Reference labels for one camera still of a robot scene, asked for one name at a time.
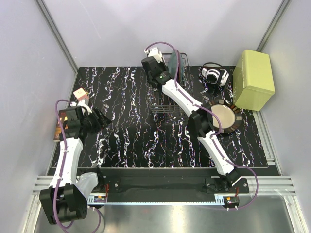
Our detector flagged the light teal plate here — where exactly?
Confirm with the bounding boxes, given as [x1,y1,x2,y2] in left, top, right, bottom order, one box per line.
[168,51,180,77]

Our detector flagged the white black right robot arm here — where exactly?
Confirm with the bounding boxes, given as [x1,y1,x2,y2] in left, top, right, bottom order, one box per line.
[141,57,242,193]

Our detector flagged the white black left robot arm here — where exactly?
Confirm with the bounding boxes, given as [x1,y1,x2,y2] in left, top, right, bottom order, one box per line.
[39,106,111,225]

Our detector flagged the dark cover book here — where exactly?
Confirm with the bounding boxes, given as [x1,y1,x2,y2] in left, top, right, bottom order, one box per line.
[53,109,68,142]

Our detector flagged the pink cube socket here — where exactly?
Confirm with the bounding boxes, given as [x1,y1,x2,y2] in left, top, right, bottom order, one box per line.
[73,88,89,101]

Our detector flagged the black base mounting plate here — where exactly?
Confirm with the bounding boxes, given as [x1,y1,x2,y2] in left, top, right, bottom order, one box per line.
[46,166,282,204]

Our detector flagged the black white headphones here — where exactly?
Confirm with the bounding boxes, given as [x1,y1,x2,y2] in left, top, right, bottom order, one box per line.
[201,62,232,87]

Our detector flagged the brown cream checkered plate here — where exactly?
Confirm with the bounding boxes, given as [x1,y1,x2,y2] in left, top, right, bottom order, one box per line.
[208,99,242,133]

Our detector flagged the yellow green box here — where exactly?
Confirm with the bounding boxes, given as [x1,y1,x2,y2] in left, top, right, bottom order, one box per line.
[232,50,275,111]

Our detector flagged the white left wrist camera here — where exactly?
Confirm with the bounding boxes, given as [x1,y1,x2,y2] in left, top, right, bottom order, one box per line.
[69,100,92,116]

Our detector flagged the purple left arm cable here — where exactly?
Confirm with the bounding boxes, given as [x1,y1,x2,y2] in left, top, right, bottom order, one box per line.
[52,99,107,231]

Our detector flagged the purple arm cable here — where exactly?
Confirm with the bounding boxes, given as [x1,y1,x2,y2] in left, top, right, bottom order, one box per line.
[52,99,107,231]
[144,41,259,211]

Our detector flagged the dark wire dish rack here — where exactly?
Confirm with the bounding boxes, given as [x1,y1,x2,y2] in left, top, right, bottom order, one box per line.
[146,52,194,117]

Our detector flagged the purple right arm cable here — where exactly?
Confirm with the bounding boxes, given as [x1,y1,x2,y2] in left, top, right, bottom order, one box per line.
[144,41,259,211]

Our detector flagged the aluminium rail frame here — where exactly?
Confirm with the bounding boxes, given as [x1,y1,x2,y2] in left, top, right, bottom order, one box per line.
[21,176,309,233]

